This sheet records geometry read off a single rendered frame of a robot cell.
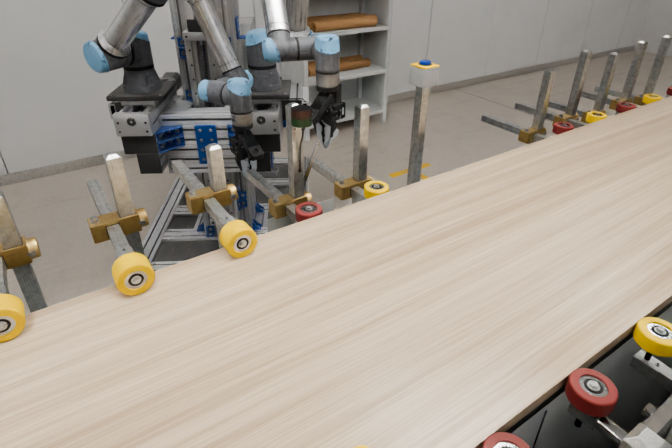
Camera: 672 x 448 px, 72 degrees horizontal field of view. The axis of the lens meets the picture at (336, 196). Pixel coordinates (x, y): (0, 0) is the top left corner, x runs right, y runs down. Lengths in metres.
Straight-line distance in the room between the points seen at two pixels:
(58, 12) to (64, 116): 0.71
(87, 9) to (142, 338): 3.06
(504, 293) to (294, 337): 0.48
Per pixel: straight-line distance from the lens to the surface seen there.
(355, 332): 0.98
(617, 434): 1.02
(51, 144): 4.02
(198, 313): 1.06
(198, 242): 2.52
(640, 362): 1.22
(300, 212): 1.34
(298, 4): 1.86
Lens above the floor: 1.60
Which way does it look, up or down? 29 degrees down
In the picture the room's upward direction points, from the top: straight up
